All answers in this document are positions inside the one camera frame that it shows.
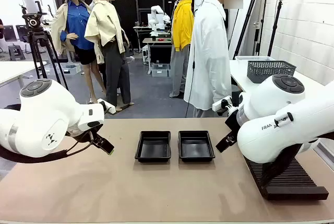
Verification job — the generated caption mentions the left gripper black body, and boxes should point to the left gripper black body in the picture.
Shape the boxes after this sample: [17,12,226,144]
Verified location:
[74,128,97,143]

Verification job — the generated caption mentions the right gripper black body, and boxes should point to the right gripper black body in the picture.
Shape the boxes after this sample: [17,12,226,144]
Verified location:
[224,111,240,137]

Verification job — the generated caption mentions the black ESD tray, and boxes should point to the black ESD tray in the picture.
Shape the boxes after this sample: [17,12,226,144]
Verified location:
[135,131,172,163]
[177,130,216,162]

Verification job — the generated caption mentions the person right forearm white sleeve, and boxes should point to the person right forearm white sleeve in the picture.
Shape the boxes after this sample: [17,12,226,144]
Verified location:
[211,69,232,105]

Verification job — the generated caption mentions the white side table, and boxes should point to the white side table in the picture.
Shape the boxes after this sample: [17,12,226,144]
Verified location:
[229,59,327,93]

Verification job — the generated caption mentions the grey plastic mesh basket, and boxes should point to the grey plastic mesh basket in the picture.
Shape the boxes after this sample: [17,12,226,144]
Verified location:
[246,60,297,84]

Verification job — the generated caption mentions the clear plastic bin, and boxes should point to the clear plastic bin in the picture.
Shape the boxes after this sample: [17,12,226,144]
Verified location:
[234,55,276,65]

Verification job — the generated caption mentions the white floor box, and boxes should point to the white floor box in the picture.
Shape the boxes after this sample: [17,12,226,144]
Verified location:
[62,64,82,75]

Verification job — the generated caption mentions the person in white shirt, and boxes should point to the person in white shirt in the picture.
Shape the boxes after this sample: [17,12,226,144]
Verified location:
[184,0,245,118]

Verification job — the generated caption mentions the black slotted board rack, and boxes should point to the black slotted board rack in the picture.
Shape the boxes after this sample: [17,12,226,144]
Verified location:
[245,156,329,201]

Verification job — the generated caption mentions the clear storage box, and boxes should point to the clear storage box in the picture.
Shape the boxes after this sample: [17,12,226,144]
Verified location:
[151,63,169,78]

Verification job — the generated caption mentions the mannequin in beige jacket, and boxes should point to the mannequin in beige jacket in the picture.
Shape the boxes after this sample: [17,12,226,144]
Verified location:
[84,0,135,110]

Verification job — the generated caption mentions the thin black light stand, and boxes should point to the thin black light stand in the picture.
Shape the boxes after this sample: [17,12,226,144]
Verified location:
[267,0,284,57]

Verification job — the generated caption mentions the black step stool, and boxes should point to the black step stool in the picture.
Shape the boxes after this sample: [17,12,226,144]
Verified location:
[7,44,26,62]

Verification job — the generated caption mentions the mannequin in blue shirt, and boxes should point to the mannequin in blue shirt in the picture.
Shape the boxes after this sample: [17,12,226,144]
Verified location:
[50,0,106,104]

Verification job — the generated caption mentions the black tripod stand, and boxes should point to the black tripod stand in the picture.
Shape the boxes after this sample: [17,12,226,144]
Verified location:
[233,0,269,59]

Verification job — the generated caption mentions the mannequin in yellow hoodie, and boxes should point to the mannequin in yellow hoodie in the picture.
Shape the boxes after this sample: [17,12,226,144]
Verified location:
[169,0,195,99]

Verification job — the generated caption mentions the background work table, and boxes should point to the background work table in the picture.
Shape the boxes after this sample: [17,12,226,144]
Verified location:
[142,37,173,75]

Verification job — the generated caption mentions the dark computer monitor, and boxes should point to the dark computer monitor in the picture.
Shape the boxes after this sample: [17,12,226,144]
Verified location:
[15,25,29,42]
[2,25,16,42]

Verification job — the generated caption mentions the white tower device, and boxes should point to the white tower device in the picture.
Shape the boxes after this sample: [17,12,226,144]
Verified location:
[194,0,208,16]

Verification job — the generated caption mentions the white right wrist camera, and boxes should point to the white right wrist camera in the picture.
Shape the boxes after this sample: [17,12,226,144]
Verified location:
[212,98,240,116]

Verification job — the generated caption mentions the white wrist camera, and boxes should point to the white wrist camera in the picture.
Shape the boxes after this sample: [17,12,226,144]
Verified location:
[97,98,116,115]
[212,98,240,116]

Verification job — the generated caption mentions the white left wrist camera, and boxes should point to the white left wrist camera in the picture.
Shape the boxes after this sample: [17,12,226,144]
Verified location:
[97,98,116,115]

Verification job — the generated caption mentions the dark mannequin base plate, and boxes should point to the dark mannequin base plate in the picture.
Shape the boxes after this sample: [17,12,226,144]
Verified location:
[114,101,135,112]

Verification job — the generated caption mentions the black camera tripod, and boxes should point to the black camera tripod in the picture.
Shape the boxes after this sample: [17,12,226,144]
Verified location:
[27,30,69,91]

